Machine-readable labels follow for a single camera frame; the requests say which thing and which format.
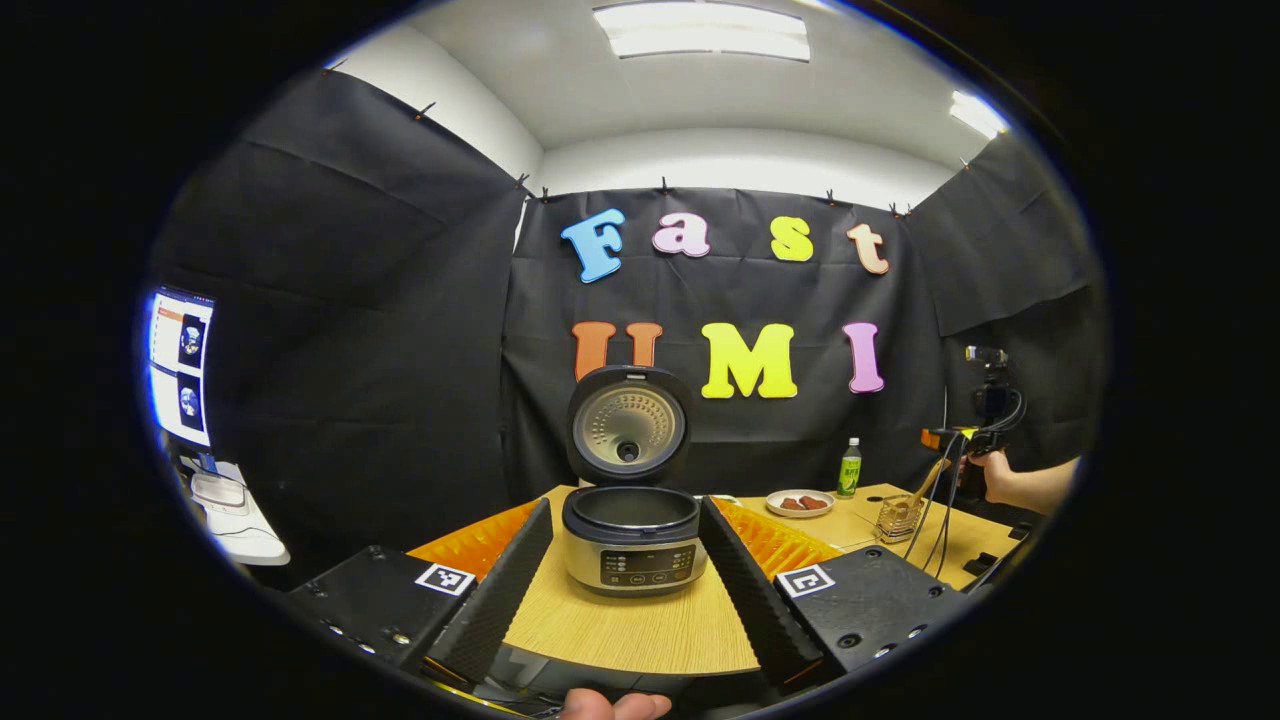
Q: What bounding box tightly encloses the silver black rice cooker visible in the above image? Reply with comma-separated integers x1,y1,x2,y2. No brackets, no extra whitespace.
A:
560,365,709,598

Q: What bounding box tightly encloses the large ceiling light panel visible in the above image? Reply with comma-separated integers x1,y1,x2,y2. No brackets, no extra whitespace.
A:
592,0,813,63

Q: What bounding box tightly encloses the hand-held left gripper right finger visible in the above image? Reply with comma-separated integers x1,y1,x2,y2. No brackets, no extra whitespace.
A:
698,495,969,691

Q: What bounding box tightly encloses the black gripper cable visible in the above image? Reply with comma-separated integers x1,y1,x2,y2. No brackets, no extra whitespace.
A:
905,430,966,561
935,395,1027,581

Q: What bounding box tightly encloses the small ceiling light panel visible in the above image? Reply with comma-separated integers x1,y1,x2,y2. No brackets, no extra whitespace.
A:
948,90,1009,141

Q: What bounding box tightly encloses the clear wire chopstick holder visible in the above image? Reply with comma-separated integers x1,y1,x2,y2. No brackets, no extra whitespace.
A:
875,493,926,544

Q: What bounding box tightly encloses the white side table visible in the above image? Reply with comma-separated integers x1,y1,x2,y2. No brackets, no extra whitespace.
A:
180,455,291,567

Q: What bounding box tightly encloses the white round plate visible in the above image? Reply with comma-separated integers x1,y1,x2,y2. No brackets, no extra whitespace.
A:
765,488,836,519

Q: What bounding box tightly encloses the black backdrop cloth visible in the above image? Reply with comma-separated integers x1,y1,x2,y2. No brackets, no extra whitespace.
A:
150,68,1101,581

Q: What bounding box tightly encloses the computer monitor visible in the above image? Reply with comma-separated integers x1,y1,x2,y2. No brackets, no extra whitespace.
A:
148,288,216,448

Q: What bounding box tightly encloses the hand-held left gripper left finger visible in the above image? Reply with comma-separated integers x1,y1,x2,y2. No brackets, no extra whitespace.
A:
285,498,556,689

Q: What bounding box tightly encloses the white flat device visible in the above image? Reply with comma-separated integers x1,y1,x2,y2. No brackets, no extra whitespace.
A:
190,472,249,516

